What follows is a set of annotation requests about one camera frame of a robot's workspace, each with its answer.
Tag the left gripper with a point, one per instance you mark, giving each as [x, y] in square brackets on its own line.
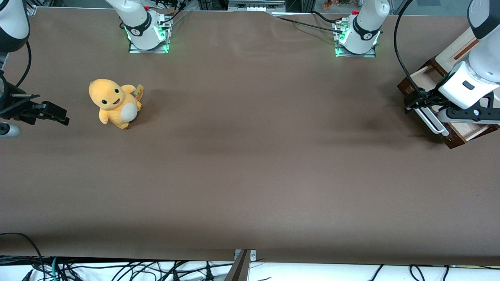
[429, 101]

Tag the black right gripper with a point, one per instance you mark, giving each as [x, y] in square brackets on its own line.
[11, 107]

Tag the dark wooden drawer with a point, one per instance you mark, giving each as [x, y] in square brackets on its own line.
[466, 130]

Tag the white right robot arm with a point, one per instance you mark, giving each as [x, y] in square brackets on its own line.
[142, 27]

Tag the beige and brown drawer cabinet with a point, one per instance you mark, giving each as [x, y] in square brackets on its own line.
[453, 50]

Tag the yellow plush toy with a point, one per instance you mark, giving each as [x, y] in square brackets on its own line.
[113, 99]

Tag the yellow plush toy tag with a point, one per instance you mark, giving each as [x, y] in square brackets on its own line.
[139, 90]

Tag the small orange object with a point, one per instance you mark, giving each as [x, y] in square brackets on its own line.
[327, 4]

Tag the brown table cover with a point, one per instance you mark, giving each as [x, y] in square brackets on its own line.
[250, 156]

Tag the grey power strip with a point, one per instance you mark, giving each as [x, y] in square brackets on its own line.
[256, 6]

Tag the grey metal bar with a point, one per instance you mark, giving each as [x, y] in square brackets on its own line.
[240, 271]

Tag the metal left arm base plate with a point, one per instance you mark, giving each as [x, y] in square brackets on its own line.
[355, 55]

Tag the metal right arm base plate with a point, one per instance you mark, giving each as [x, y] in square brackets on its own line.
[148, 50]

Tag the small metal bracket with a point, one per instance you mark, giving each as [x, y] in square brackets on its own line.
[253, 255]

